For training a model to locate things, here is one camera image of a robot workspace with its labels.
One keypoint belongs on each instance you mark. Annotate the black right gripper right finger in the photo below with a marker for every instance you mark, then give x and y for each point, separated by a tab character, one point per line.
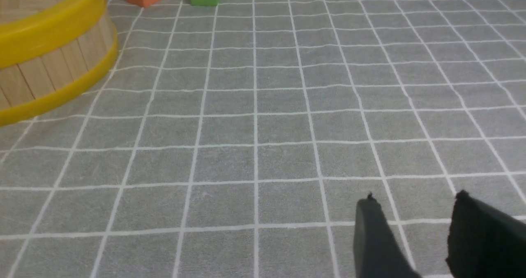
484	242

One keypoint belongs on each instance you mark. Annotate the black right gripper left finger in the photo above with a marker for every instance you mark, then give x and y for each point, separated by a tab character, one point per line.
376	252

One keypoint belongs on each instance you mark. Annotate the bamboo steamer basket yellow rims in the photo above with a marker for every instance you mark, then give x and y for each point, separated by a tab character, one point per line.
51	51

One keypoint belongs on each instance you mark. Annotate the grey checked tablecloth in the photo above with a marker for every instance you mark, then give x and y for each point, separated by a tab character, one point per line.
235	141

